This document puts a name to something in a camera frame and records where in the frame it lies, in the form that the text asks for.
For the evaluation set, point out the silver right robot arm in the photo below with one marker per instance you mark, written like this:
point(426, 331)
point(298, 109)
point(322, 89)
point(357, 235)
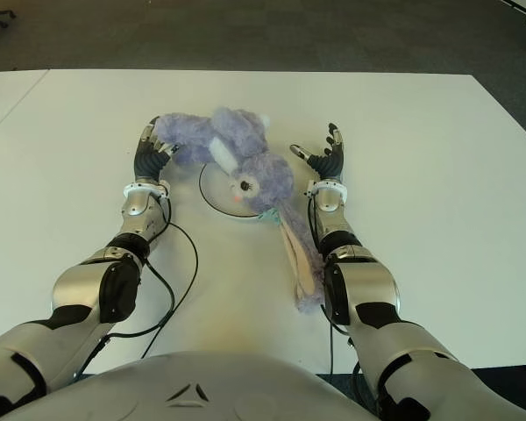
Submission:
point(377, 298)

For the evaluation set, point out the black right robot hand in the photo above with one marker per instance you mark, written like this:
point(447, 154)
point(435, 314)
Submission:
point(329, 162)

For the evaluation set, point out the purple plush bunny doll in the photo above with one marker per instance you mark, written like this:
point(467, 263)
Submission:
point(254, 166)

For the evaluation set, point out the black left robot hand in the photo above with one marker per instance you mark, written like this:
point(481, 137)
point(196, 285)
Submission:
point(149, 160)

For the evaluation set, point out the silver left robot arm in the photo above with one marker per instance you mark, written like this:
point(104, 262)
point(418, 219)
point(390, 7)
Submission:
point(74, 280)

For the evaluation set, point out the silver robot torso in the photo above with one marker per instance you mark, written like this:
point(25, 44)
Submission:
point(210, 390)

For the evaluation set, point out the white plate black rim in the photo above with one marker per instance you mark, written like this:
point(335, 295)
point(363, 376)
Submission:
point(219, 188)

